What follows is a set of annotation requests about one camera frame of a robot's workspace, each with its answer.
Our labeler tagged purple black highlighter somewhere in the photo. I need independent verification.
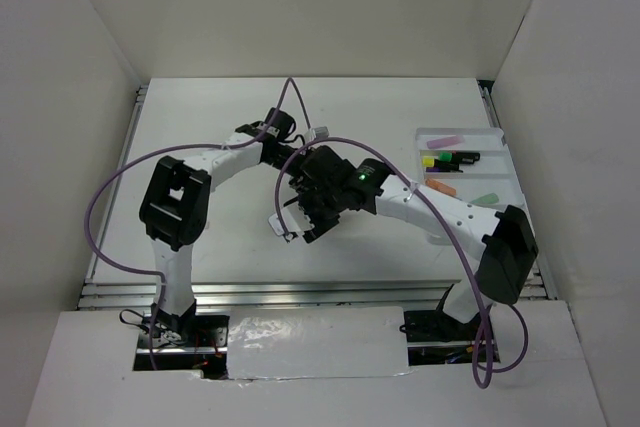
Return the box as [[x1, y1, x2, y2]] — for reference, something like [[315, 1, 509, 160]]
[[434, 160, 461, 172]]

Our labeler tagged orange translucent highlighter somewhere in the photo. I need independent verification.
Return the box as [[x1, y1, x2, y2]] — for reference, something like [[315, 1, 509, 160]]
[[425, 178, 457, 197]]

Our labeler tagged pink translucent highlighter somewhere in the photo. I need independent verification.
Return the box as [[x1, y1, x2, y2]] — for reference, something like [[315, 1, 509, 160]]
[[426, 135, 465, 150]]

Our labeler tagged pale green highlighter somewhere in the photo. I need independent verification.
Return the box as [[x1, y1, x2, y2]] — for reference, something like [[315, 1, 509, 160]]
[[471, 192, 500, 206]]

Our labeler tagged yellow black highlighter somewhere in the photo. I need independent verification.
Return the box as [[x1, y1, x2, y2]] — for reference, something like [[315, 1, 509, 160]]
[[422, 157, 437, 169]]

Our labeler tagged green black highlighter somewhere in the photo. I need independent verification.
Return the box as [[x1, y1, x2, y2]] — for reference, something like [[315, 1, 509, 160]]
[[438, 151, 481, 163]]

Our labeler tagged pink black highlighter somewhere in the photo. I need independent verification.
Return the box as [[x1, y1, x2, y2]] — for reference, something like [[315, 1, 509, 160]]
[[455, 156, 480, 165]]

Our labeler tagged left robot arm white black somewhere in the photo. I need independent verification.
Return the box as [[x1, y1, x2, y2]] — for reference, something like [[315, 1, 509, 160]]
[[139, 108, 296, 346]]

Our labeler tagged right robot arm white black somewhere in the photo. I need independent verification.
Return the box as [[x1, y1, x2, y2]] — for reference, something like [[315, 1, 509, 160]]
[[291, 146, 539, 339]]

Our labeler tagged white foil cover panel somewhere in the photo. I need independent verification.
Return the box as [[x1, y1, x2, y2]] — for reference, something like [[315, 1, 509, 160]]
[[226, 306, 410, 380]]

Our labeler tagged white compartment tray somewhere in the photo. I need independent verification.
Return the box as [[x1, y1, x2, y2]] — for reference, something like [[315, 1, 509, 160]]
[[414, 128, 526, 210]]

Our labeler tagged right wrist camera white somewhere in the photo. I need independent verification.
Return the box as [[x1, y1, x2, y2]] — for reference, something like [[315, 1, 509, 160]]
[[268, 201, 312, 241]]

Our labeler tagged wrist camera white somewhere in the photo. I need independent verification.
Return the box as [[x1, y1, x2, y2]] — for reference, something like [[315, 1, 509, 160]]
[[303, 126, 330, 143], [268, 201, 312, 241]]

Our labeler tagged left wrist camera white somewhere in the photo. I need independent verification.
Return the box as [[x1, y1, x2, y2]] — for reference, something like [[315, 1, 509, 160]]
[[303, 126, 330, 143]]

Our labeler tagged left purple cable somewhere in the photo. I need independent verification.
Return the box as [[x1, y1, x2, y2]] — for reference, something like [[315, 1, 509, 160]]
[[82, 77, 316, 371]]

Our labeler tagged aluminium frame rail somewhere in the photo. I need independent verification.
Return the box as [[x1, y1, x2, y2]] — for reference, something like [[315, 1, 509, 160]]
[[77, 281, 551, 311]]

